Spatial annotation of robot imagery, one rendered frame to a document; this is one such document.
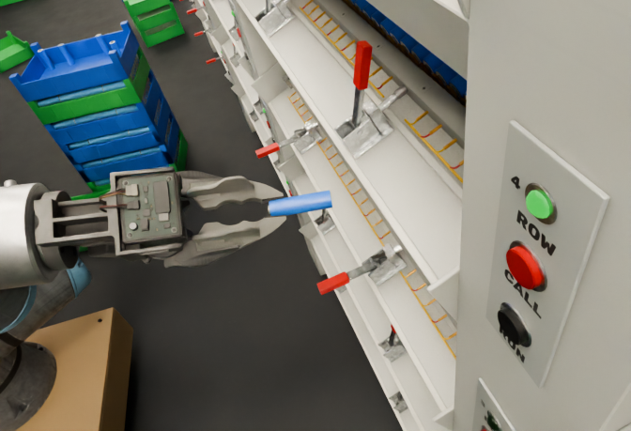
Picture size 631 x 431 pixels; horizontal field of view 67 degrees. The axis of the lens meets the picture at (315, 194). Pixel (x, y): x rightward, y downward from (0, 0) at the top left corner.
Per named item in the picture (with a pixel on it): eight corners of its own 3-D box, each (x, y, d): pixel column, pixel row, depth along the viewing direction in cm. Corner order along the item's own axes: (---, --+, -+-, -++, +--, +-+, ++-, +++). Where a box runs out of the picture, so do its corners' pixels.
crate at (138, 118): (58, 146, 145) (42, 125, 140) (74, 108, 160) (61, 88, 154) (153, 124, 144) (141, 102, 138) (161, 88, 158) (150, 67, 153)
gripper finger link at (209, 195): (288, 187, 44) (187, 206, 42) (282, 200, 50) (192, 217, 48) (282, 156, 45) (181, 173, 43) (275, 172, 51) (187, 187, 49)
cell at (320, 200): (330, 197, 50) (269, 207, 50) (329, 186, 49) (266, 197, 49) (333, 210, 49) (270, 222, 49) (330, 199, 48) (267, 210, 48)
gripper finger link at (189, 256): (239, 263, 46) (145, 269, 45) (238, 264, 48) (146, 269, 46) (237, 215, 47) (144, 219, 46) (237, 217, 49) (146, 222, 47)
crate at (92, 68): (26, 102, 134) (7, 78, 129) (47, 67, 149) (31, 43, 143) (129, 78, 133) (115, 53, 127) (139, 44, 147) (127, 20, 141)
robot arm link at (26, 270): (19, 290, 46) (15, 192, 47) (73, 283, 47) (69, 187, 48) (-30, 288, 37) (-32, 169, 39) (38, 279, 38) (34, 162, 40)
